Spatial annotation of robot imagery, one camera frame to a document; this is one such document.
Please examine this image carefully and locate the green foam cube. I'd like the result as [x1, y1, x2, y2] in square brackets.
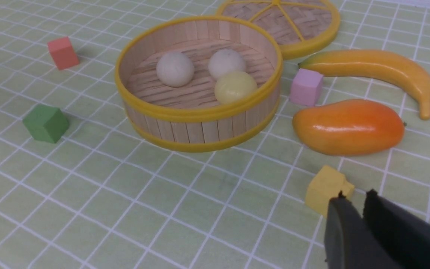
[22, 104, 69, 144]

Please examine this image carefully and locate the bamboo steamer tray yellow rim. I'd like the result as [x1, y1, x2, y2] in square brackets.
[114, 16, 283, 152]

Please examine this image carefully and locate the white bun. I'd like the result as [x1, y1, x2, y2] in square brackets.
[208, 48, 246, 80]
[156, 52, 195, 87]

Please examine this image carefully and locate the white bun front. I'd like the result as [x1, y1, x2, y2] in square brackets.
[156, 52, 195, 87]

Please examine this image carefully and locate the orange plastic mango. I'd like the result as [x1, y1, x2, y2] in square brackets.
[292, 99, 405, 156]

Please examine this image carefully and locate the red foam cube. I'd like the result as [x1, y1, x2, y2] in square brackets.
[47, 36, 79, 70]

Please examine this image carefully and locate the pale yellow bun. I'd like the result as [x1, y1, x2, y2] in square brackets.
[214, 71, 258, 104]

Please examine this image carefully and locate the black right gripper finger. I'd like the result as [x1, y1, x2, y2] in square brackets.
[324, 189, 430, 269]

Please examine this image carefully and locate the yellow plastic banana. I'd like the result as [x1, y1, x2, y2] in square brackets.
[298, 49, 430, 120]

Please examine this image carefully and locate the woven bamboo steamer lid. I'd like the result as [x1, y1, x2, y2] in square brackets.
[216, 0, 341, 60]

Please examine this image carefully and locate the yellow foam block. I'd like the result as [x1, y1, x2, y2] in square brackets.
[304, 165, 355, 217]

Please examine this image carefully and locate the pink foam cube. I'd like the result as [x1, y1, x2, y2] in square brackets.
[289, 68, 324, 106]

